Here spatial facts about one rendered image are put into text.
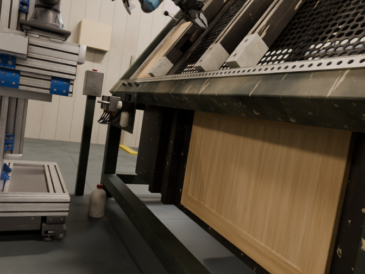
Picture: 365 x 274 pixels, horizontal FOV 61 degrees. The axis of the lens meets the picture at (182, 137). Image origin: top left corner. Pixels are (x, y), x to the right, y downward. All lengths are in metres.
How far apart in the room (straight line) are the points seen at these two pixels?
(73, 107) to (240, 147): 4.19
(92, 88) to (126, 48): 3.15
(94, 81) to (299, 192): 1.72
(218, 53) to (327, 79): 0.64
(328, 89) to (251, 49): 0.44
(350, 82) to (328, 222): 0.44
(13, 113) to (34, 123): 3.29
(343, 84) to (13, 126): 1.66
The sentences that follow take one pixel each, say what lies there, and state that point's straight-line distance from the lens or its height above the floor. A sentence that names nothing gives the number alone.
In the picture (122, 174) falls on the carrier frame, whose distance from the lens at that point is 2.51.
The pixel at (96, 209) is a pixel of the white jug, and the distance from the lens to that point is 2.05.
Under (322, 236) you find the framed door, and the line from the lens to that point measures 0.99.
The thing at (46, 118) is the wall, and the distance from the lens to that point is 5.21.
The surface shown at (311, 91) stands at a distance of 0.72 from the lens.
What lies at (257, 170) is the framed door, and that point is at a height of 0.56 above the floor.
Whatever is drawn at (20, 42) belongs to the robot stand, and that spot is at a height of 0.92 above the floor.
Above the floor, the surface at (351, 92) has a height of 0.82.
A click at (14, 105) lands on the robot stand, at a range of 1.93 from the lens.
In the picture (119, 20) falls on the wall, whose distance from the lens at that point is 5.48.
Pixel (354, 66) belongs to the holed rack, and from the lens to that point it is 0.71.
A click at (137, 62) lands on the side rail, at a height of 1.06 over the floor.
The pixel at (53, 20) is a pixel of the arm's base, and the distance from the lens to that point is 1.72.
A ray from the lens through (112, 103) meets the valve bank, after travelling 1.90.
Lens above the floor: 0.73
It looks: 5 degrees down
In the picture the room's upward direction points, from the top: 9 degrees clockwise
